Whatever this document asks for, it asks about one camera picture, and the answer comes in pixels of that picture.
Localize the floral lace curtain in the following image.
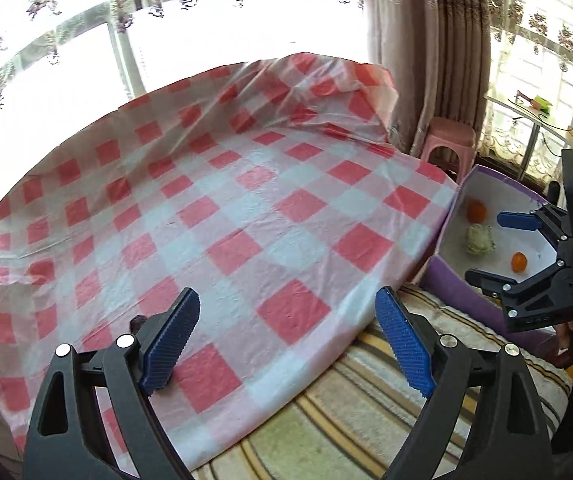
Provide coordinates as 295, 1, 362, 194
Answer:
0, 0, 573, 186

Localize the purple cardboard box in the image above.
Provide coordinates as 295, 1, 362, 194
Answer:
419, 164, 569, 335

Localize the red white checked tablecloth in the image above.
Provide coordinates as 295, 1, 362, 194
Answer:
0, 52, 459, 471

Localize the pink plastic stool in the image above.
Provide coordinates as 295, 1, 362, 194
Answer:
419, 116, 477, 182

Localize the brown striped curtain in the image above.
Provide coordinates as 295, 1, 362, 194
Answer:
366, 0, 493, 171

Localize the plastic-wrapped green apple half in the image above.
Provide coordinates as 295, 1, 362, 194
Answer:
463, 224, 496, 257

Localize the striped sofa cushion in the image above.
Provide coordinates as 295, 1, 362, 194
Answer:
191, 285, 573, 480

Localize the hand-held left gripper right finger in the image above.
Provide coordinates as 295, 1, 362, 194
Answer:
375, 286, 554, 480

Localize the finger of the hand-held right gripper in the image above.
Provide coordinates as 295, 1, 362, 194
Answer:
497, 204, 568, 247
465, 259, 564, 302

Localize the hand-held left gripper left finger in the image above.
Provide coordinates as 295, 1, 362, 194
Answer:
21, 287, 201, 480

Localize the glass side table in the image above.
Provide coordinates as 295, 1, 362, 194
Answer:
483, 89, 573, 183

